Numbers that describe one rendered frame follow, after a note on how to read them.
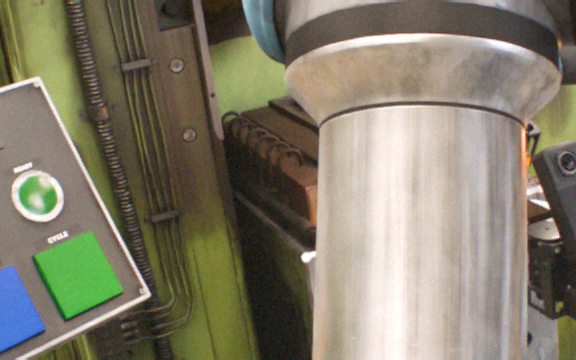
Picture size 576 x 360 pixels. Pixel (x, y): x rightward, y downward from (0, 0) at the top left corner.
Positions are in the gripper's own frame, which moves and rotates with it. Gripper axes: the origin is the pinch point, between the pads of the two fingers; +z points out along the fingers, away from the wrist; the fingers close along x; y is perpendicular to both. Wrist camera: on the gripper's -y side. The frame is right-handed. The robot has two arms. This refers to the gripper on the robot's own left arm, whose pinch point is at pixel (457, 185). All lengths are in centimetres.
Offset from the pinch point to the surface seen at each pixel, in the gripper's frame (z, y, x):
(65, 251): -1.6, -4.2, -44.6
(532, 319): 31.0, 3.6, 17.3
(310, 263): 14.4, -5.7, -15.2
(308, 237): 12.0, -7.8, -14.7
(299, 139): 18.7, -31.0, -6.0
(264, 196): 19.4, -22.6, -14.8
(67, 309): 0.8, 1.4, -46.1
